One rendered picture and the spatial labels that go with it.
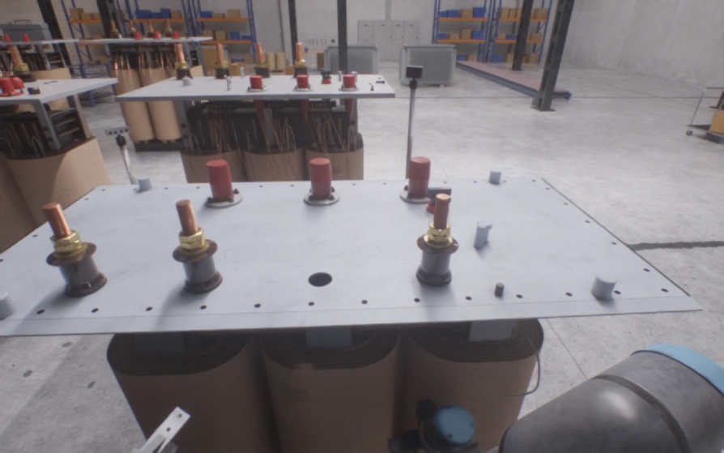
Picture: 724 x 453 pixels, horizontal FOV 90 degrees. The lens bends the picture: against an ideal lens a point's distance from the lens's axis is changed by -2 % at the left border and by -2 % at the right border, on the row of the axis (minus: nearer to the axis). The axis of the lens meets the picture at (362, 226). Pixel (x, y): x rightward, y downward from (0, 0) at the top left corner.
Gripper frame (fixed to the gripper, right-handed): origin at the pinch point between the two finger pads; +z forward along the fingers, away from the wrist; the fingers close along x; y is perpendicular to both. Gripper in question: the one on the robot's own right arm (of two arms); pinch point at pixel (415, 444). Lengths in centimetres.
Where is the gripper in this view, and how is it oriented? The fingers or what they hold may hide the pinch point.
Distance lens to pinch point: 131.9
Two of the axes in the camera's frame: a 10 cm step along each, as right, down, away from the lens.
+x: 9.8, 0.1, 2.2
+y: 1.3, 7.9, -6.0
